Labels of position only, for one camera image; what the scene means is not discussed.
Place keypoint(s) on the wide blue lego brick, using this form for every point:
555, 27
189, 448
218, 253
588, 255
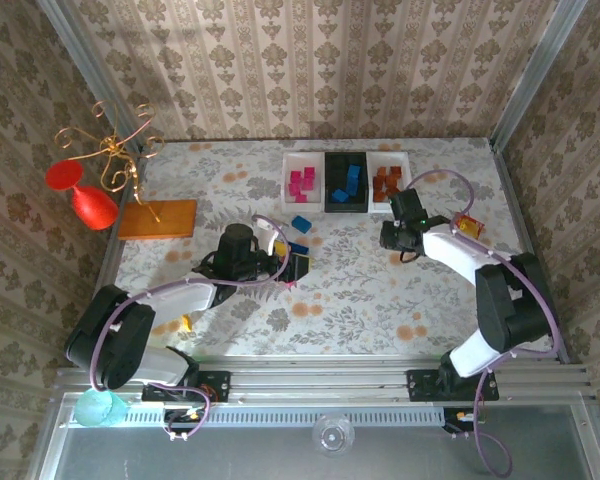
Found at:
299, 248

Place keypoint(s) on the aluminium table side rail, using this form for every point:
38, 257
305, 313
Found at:
109, 250
512, 200

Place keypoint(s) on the teal cup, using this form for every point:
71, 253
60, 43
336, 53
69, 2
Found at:
97, 407

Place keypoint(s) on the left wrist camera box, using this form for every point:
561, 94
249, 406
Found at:
267, 235

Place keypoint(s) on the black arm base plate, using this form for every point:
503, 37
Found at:
422, 385
215, 385

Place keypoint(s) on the red goblet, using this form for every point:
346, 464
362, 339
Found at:
95, 207

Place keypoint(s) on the aluminium frame post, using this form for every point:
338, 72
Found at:
535, 75
94, 75

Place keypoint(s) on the black plastic bin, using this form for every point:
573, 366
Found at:
337, 172

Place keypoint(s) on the white plastic bin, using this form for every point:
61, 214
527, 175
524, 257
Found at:
300, 160
380, 159

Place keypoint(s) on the long aluminium base rail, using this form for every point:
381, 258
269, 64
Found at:
320, 385

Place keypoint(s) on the red snack packet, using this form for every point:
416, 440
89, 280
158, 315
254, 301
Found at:
470, 227

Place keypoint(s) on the yellow banana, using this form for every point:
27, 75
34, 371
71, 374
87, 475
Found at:
186, 322

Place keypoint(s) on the clear glass cup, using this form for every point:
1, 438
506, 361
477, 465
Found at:
333, 435

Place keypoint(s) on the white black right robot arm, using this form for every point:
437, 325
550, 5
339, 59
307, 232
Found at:
510, 310

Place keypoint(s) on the orange wooden board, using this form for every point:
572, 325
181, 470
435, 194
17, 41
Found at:
175, 225

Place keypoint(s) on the grey metal shelf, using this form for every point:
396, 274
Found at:
205, 455

